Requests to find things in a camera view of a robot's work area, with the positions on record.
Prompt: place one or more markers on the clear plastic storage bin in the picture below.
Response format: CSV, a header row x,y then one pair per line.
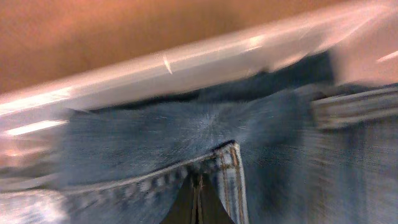
x,y
32,120

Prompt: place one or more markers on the dark blue jeans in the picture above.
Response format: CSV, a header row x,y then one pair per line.
x,y
283,147

